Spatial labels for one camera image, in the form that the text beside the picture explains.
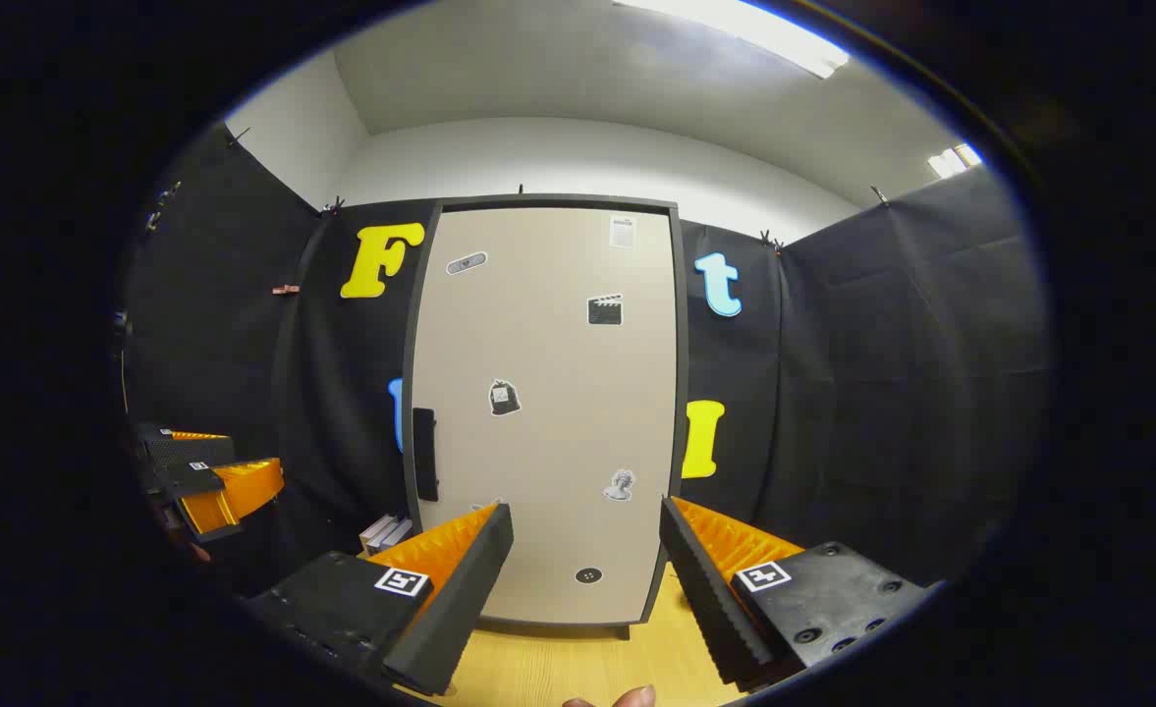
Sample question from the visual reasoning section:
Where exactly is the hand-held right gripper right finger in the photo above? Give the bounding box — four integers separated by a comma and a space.
659, 496, 932, 688

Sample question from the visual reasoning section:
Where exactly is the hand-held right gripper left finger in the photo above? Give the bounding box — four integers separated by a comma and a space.
244, 503, 516, 698

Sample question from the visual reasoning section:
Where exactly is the black door handle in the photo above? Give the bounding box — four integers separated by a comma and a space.
413, 407, 440, 503

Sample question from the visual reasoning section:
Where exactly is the beige cabinet door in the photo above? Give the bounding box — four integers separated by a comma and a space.
409, 206, 683, 627

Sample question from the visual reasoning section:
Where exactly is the dark grey cabinet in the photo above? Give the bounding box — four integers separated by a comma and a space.
401, 194, 692, 641

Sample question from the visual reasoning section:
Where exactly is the black backdrop cloth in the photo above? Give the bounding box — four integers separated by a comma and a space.
121, 123, 1050, 602

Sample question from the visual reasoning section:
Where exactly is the small ceiling light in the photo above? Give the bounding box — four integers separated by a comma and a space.
928, 144, 982, 181

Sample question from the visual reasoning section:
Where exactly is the long ceiling light panel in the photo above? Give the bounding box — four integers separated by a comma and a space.
617, 0, 850, 80

